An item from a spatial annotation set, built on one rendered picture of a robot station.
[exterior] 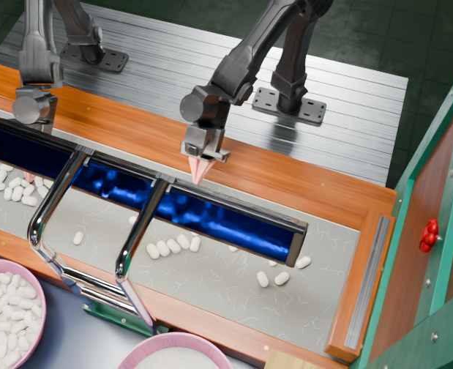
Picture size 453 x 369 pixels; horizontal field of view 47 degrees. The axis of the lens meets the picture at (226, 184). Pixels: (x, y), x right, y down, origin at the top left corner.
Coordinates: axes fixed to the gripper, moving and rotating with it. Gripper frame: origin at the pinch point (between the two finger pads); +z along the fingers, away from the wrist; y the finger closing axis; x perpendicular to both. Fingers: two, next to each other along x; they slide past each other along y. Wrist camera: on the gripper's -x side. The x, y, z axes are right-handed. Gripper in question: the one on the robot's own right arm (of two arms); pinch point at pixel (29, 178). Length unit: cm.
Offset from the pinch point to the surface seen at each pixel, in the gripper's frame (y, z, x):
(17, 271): 5.9, 18.7, -7.3
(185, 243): 38.4, 3.4, 4.1
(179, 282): 40.5, 11.0, 0.2
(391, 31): 68, -67, 167
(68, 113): -4.2, -13.2, 18.5
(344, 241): 72, -6, 15
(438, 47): 91, -65, 165
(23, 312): 11.7, 24.8, -11.9
